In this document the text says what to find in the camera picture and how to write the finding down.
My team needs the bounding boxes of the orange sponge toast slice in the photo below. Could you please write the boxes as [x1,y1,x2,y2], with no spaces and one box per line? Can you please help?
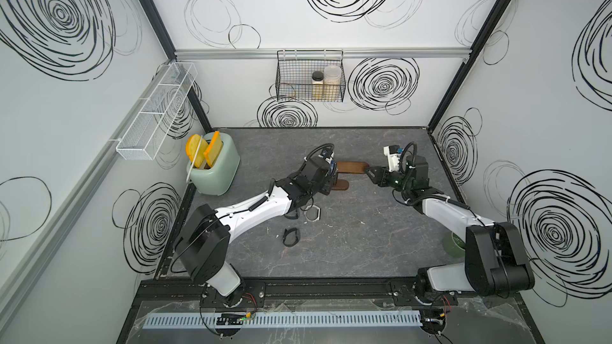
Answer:
[203,132,222,168]

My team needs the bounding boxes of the yellow sponge toast slice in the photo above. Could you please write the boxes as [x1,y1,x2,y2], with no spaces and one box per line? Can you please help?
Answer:
[185,135,209,169]

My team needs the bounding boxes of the mint green toaster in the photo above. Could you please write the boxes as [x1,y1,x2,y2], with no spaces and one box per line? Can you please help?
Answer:
[186,132,240,196]

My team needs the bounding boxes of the black wire wall basket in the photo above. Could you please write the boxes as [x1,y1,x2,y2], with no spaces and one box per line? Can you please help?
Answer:
[274,49,347,103]

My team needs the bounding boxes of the dark wooden watch stand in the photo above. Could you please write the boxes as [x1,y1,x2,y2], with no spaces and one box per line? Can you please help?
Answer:
[331,161,369,191]

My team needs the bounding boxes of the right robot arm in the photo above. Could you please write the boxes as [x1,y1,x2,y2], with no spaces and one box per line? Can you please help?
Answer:
[365,155,536,296]

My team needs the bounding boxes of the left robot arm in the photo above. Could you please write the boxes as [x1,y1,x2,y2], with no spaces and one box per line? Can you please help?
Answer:
[174,156,337,298]

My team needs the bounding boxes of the black smart band watch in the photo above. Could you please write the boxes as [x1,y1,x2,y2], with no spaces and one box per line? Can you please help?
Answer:
[282,227,301,248]

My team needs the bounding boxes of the dark lid spice jar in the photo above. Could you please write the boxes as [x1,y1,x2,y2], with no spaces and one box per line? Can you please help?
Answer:
[311,71,324,101]

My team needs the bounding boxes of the green bowl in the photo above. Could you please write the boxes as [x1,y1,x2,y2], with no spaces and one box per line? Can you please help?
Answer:
[442,233,465,258]

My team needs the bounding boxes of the white wire wall shelf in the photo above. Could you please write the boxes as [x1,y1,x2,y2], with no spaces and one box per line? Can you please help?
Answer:
[116,61,198,161]

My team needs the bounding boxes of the grey slotted cable duct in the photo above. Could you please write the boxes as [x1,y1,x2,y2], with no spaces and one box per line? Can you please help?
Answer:
[143,311,422,330]

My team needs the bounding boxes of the black corrugated cable hose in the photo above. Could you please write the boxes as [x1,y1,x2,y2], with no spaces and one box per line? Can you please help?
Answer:
[397,141,418,173]

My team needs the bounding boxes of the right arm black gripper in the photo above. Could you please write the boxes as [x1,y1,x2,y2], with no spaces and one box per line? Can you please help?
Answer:
[363,166,411,194]

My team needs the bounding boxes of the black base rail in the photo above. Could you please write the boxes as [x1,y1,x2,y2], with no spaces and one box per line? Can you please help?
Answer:
[133,276,522,309]

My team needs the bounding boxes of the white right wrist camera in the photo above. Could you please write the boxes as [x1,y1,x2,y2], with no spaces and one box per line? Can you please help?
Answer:
[383,145,404,172]

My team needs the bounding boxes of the white lid plastic jar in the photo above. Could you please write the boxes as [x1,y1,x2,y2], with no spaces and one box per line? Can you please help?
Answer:
[324,65,343,102]

